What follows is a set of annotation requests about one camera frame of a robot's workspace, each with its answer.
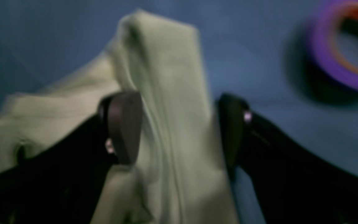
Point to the light green T-shirt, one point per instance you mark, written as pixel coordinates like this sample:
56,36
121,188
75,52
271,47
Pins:
179,176

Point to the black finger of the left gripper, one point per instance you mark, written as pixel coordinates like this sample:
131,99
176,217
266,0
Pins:
63,184
292,185

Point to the purple tape roll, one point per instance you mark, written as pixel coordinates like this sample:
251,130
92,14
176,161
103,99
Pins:
334,41

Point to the blue table cloth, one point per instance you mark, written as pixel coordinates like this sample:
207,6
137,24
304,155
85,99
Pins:
257,50

